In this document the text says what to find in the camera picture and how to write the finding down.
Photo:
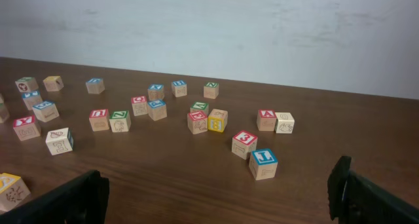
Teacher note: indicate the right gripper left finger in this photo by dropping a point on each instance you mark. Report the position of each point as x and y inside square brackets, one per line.
[82, 200]

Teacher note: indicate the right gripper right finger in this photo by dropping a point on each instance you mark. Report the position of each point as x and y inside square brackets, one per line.
[355, 199]

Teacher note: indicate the leaf picture block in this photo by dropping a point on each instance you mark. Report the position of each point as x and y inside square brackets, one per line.
[59, 141]

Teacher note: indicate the red U block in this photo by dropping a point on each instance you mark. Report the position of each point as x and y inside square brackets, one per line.
[99, 119]

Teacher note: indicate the green Z block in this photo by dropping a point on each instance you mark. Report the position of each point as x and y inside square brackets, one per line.
[120, 121]

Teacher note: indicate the red Y block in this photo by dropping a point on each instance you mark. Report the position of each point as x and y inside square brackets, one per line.
[26, 128]

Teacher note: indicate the blue L block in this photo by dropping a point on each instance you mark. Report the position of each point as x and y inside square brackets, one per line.
[263, 164]

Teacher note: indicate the blue 5 block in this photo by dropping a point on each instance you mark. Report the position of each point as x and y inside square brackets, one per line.
[45, 111]

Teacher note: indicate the white picture block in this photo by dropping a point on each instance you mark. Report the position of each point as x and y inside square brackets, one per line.
[284, 123]

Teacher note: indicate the red Q block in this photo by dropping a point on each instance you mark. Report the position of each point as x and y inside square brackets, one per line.
[139, 105]

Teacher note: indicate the blue D block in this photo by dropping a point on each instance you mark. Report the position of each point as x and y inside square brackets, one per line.
[95, 86]

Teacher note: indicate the blue T block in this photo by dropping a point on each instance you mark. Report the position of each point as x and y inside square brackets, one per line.
[32, 98]

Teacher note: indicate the blue P block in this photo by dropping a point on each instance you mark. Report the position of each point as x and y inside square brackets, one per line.
[157, 109]

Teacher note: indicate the red A block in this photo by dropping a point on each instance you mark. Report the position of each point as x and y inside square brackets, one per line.
[266, 120]

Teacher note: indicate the plain yellow top block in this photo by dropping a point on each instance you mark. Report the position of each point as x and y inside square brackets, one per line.
[53, 83]

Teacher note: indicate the red 3 block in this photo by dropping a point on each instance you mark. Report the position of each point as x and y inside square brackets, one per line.
[243, 143]

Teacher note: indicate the blue X block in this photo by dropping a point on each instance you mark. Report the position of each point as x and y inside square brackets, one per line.
[156, 92]

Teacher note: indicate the green J block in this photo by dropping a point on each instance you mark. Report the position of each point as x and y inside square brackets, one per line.
[27, 84]

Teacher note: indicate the red E block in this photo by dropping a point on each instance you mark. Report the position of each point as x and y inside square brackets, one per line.
[197, 122]

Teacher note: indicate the green V block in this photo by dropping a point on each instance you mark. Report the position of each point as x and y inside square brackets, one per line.
[200, 106]

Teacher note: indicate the blue H block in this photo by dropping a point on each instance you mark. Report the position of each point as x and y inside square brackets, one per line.
[179, 88]

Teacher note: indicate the yellow 8 side block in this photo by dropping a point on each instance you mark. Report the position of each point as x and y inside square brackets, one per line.
[217, 120]

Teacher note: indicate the green N block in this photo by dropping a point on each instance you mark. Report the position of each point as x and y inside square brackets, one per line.
[211, 90]

